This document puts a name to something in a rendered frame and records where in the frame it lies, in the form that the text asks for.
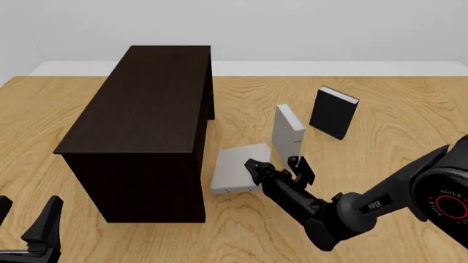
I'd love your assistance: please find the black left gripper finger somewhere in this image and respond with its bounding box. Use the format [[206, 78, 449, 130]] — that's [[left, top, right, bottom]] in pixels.
[[20, 195, 64, 252], [0, 195, 14, 229]]

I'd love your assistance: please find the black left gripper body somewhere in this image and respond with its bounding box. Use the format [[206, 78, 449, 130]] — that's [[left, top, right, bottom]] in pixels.
[[0, 245, 61, 263]]

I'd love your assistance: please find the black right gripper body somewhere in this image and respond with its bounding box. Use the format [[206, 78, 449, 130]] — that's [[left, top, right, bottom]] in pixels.
[[258, 168, 309, 193]]

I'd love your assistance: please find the white book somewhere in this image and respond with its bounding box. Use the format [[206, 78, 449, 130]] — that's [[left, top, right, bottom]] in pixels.
[[211, 142, 272, 195], [271, 104, 306, 165]]

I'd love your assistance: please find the black hardcover book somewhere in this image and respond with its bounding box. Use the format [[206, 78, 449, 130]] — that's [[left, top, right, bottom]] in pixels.
[[309, 85, 360, 141]]

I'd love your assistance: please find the dark brown wooden cabinet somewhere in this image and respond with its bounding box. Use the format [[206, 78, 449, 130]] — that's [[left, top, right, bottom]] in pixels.
[[53, 45, 216, 224]]

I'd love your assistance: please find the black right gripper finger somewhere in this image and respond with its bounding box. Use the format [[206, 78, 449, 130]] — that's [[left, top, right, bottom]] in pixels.
[[287, 156, 317, 186], [244, 158, 276, 188]]

